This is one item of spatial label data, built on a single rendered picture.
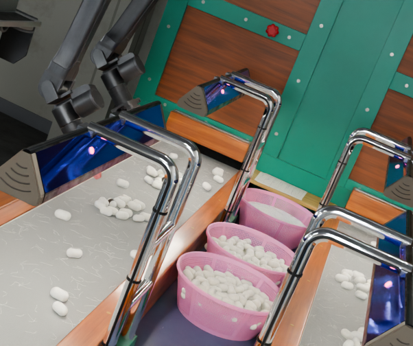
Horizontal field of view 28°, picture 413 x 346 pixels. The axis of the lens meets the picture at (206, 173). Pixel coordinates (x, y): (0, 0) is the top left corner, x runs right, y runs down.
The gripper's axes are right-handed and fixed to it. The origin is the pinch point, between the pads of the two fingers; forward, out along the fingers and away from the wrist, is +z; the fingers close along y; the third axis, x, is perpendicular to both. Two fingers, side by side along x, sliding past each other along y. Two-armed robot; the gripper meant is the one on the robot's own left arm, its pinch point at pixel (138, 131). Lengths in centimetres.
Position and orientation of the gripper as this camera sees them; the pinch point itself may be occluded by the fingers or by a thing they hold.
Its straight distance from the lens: 242.6
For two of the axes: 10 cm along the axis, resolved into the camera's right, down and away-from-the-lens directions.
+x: -8.6, 4.2, 2.9
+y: 2.4, -1.8, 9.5
